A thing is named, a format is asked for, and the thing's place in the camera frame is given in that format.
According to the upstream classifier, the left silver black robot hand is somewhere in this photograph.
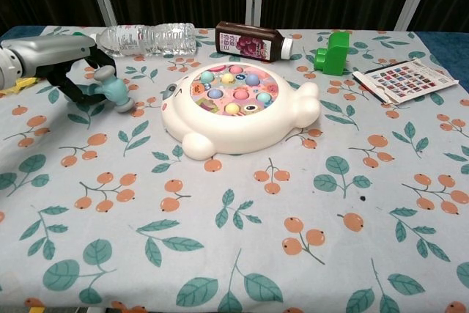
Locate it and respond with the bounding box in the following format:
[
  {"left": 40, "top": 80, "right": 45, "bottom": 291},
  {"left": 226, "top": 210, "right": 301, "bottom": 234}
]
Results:
[{"left": 1, "top": 35, "right": 117, "bottom": 105}]

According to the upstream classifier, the teal and grey toy hammer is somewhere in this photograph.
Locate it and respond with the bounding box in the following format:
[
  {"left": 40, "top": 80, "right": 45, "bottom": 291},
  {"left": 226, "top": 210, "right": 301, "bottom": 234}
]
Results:
[{"left": 75, "top": 65, "right": 135, "bottom": 114}]

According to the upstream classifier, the white whack-a-mole toy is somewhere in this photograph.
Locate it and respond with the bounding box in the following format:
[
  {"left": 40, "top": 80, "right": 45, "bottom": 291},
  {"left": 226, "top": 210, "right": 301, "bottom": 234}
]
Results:
[{"left": 160, "top": 63, "right": 321, "bottom": 161}]

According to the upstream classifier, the yellow feather shuttlecock toy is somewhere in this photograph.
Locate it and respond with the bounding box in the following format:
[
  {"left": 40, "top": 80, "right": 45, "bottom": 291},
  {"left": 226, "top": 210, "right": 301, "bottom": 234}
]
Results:
[{"left": 0, "top": 76, "right": 40, "bottom": 97}]

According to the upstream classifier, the clear plastic water bottle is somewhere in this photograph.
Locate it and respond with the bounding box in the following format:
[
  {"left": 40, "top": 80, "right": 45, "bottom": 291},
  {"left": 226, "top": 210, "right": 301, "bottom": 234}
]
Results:
[{"left": 89, "top": 22, "right": 198, "bottom": 59}]

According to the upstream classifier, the brown grape juice bottle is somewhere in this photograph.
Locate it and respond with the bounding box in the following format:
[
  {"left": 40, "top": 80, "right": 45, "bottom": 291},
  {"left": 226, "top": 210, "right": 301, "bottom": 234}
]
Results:
[{"left": 214, "top": 21, "right": 295, "bottom": 65}]

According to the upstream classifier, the floral fruit print tablecloth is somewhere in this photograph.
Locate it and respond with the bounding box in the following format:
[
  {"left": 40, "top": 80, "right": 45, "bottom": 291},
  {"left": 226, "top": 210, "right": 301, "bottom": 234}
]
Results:
[{"left": 0, "top": 25, "right": 469, "bottom": 313}]

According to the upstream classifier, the green plastic toy block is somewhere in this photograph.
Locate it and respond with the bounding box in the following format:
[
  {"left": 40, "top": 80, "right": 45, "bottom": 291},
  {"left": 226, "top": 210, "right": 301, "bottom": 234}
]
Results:
[{"left": 313, "top": 30, "right": 352, "bottom": 77}]

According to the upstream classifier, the thin black pen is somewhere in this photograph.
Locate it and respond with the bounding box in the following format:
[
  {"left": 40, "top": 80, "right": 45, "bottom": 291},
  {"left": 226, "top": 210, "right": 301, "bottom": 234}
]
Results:
[{"left": 361, "top": 59, "right": 418, "bottom": 74}]

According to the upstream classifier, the printed picture grid card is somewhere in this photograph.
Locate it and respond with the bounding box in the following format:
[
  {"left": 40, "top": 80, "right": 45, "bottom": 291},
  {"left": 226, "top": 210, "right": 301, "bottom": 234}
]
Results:
[{"left": 351, "top": 58, "right": 460, "bottom": 106}]

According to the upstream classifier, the blue table cover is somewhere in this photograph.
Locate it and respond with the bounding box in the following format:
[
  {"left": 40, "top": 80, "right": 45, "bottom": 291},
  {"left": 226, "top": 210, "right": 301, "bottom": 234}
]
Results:
[{"left": 0, "top": 26, "right": 469, "bottom": 95}]

